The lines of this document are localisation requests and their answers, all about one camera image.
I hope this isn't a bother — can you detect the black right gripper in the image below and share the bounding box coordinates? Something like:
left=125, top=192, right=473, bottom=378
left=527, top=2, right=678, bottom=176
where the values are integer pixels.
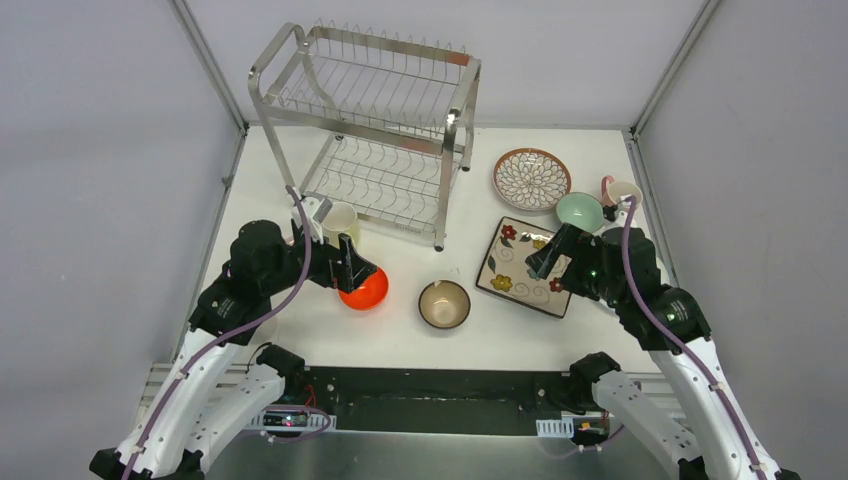
left=525, top=221, right=625, bottom=307

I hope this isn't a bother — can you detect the mint green ceramic bowl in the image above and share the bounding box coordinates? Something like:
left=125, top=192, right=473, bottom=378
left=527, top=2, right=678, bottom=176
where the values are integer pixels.
left=555, top=192, right=604, bottom=233

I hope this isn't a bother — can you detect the brown patterned ceramic bowl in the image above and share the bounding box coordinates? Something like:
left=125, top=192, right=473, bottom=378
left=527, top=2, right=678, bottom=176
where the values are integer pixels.
left=418, top=280, right=471, bottom=330

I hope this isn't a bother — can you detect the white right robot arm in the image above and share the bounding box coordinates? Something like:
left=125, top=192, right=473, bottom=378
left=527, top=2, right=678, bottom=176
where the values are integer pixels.
left=525, top=224, right=799, bottom=479

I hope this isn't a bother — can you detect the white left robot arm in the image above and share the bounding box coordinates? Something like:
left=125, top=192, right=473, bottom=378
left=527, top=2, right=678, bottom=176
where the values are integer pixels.
left=89, top=220, right=378, bottom=479

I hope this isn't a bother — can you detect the stainless steel dish rack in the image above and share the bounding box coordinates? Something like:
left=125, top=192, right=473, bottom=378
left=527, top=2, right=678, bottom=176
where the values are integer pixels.
left=248, top=22, right=482, bottom=251

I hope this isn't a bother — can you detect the orange plastic bowl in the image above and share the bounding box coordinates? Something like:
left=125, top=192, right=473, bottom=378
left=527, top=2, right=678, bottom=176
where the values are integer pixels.
left=338, top=268, right=389, bottom=311

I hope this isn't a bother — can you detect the square flower pattern plate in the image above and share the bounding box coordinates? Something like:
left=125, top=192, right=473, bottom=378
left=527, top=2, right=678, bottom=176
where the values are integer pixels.
left=476, top=217, right=571, bottom=318

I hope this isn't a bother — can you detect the pale yellow ceramic mug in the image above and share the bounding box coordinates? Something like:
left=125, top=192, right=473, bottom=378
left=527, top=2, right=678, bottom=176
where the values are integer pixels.
left=321, top=201, right=360, bottom=248

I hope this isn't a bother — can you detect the round floral pattern plate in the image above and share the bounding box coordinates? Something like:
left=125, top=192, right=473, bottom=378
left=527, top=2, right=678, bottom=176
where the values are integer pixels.
left=492, top=148, right=572, bottom=212

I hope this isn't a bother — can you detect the pink ceramic mug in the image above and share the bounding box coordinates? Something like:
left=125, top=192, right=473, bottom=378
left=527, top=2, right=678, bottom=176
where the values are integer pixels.
left=601, top=175, right=643, bottom=207

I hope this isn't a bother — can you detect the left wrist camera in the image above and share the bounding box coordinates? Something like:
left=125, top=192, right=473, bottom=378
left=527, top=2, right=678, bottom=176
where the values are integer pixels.
left=291, top=193, right=333, bottom=244

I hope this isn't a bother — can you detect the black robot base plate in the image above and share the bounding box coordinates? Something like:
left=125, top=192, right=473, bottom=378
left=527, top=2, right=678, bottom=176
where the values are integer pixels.
left=284, top=366, right=568, bottom=436

